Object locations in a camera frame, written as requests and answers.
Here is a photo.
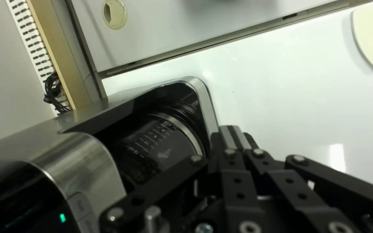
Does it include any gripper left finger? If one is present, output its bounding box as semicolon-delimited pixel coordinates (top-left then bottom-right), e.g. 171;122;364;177
100;126;265;233

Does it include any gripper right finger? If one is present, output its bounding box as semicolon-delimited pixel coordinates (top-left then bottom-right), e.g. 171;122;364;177
243;132;373;233

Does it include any silver and black coffeemaker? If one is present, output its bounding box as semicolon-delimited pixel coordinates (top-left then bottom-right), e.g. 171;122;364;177
0;76;220;233

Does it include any dark glass coffee carafe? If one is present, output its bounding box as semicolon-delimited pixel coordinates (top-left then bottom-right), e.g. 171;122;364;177
107;103;206;194

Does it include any round beige plug cap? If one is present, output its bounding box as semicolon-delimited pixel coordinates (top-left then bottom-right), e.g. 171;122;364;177
102;0;128;30

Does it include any white perforated strip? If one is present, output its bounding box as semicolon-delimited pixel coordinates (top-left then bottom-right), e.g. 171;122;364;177
5;0;72;115

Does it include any white wall cabinet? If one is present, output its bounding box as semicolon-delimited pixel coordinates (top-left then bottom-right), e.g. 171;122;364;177
51;0;373;79

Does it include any bundle of black cable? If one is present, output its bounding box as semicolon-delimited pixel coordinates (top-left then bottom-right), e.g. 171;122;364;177
43;72;72;114

